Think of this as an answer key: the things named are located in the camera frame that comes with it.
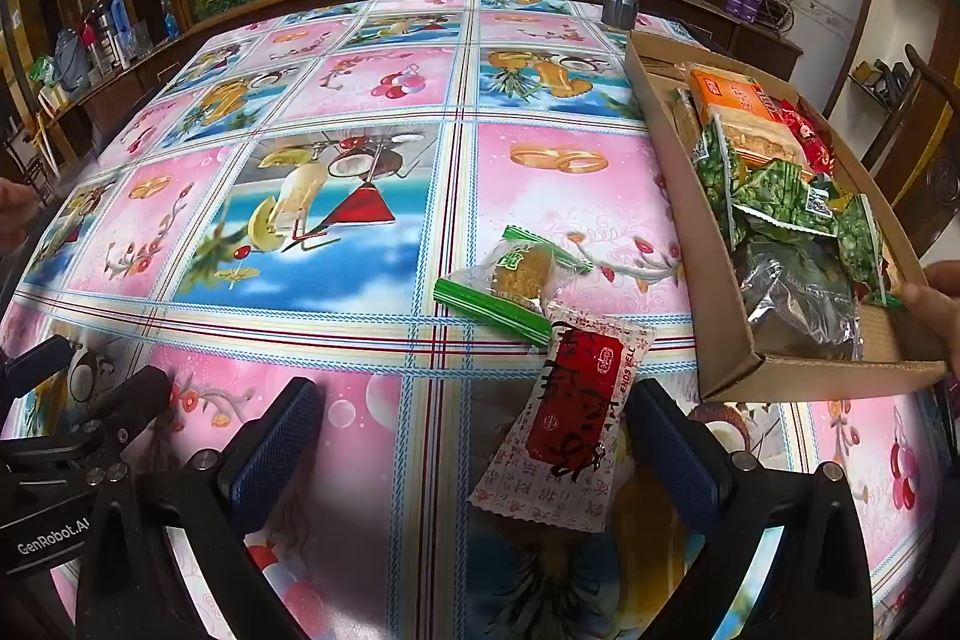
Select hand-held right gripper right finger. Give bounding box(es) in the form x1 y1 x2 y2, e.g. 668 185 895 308
626 377 875 640

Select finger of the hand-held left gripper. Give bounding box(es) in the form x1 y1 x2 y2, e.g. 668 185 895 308
0 336 76 390
71 366 175 461

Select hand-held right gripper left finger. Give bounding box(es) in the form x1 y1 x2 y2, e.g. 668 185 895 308
75 376 327 640

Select shallow cardboard box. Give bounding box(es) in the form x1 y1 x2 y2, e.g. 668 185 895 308
624 31 947 402

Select red and white snack packet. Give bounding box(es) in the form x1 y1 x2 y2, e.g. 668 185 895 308
466 302 657 525

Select silver green pea bag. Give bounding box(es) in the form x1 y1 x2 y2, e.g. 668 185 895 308
731 231 863 360

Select green-wrapped pastry packet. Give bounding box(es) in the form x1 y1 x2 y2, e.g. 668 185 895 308
433 225 595 348

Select orange cracker packet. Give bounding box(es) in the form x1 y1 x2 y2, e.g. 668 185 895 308
688 64 785 124

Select green pea snack packet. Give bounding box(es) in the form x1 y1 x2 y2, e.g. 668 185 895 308
735 158 822 236
694 130 743 240
832 194 905 311

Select grey plastic jug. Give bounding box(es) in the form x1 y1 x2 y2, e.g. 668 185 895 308
56 29 92 94

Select green-edged cracker packet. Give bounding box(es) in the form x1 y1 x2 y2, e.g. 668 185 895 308
709 109 811 176

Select steel thermos pot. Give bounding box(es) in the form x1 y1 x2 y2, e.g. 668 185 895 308
82 0 130 75

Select red candy packet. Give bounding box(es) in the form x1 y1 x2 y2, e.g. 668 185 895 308
776 100 837 176

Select printed fruit tablecloth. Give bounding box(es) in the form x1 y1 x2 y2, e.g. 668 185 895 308
0 0 960 640

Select dark wooden cabinet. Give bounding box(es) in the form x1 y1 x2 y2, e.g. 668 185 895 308
697 0 807 82

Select wooden chair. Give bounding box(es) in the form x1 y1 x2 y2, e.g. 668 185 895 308
870 44 960 259

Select dark metal clutter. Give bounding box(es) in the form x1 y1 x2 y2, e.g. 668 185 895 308
851 59 912 101

